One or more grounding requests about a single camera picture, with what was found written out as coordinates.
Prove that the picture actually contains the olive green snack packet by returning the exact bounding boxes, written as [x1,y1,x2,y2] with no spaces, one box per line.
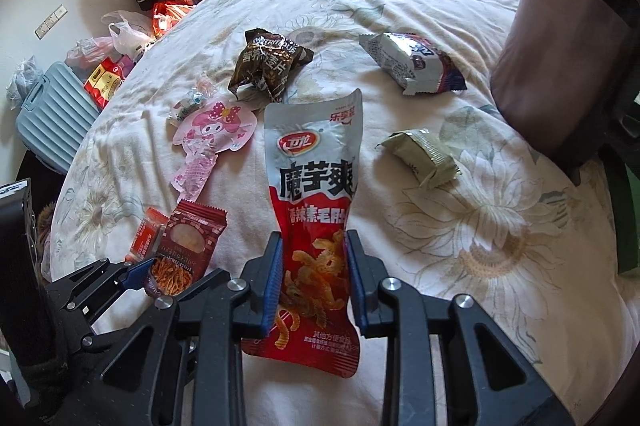
[378,129,460,189]

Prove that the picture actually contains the dark red noodle snack packet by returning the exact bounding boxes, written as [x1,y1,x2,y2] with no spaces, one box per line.
[143,201,228,298]

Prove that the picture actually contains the light blue suitcase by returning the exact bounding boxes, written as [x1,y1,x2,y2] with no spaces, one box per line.
[15,62,100,175]

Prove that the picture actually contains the orange red plastic bag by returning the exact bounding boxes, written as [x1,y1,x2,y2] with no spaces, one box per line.
[152,1,193,39]

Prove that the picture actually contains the red white konjac snack bag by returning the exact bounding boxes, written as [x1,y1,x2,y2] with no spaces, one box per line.
[242,90,363,378]

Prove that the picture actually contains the brown chocolate snack bag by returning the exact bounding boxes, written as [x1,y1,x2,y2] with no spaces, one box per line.
[228,28,314,102]

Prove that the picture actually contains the white blue snack bag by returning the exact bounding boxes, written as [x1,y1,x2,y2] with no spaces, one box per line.
[359,32,466,96]

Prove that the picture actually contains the black silver trash bin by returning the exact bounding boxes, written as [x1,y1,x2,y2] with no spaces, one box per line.
[490,0,639,177]

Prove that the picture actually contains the pink plastic bag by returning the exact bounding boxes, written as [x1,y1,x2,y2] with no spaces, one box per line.
[65,36,114,69]

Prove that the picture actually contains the red yellow snack bag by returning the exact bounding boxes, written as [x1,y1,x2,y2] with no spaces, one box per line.
[84,57,125,111]

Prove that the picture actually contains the pink My Melody packet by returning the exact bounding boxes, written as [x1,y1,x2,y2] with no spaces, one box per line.
[170,97,257,201]

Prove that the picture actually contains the small red snack packet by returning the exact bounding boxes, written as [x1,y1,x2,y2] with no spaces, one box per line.
[125,207,169,263]

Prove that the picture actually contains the wall power strip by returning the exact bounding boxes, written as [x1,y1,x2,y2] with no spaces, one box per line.
[35,5,67,40]

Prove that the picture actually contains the white plastic bag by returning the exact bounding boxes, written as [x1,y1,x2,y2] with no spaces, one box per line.
[101,11,155,62]

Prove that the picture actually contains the clear cartoon candy packet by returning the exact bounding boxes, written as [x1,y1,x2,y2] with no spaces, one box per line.
[167,76,217,128]

